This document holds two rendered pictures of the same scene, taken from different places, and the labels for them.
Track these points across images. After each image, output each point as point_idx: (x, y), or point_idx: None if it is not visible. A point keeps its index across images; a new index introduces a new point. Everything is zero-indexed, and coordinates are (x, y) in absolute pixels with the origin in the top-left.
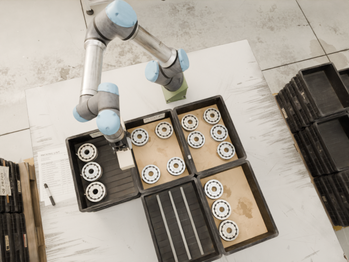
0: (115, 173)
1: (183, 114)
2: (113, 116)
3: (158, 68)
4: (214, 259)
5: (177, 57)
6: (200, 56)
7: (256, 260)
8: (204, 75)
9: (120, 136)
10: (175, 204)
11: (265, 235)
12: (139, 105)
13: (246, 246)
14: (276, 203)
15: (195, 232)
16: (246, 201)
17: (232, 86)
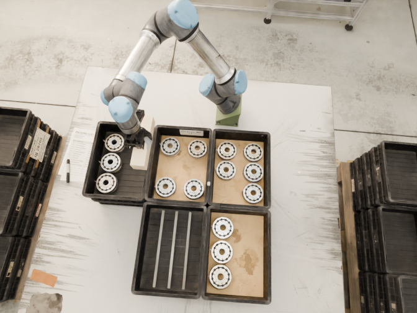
0: (132, 172)
1: (224, 140)
2: (126, 105)
3: (213, 83)
4: (190, 298)
5: (234, 77)
6: (271, 89)
7: None
8: (267, 109)
9: (131, 130)
10: (177, 227)
11: (256, 299)
12: (187, 117)
13: (229, 300)
14: (290, 274)
15: (185, 264)
16: (253, 256)
17: (293, 130)
